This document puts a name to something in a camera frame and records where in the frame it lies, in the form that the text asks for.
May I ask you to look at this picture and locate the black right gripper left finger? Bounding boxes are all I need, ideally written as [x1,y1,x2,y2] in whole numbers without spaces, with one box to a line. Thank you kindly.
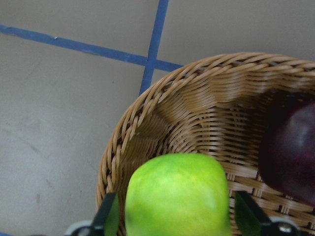
[91,193,120,236]

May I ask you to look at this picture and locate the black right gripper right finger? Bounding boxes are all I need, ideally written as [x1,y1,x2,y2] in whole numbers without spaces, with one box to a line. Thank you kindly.
[234,191,272,236]

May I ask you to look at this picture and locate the dark red apple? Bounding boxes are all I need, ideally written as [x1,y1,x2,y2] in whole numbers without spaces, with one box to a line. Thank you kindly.
[258,101,315,207]

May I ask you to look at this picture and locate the woven wicker basket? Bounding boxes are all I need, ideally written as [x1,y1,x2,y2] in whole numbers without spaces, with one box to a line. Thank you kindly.
[96,53,315,236]

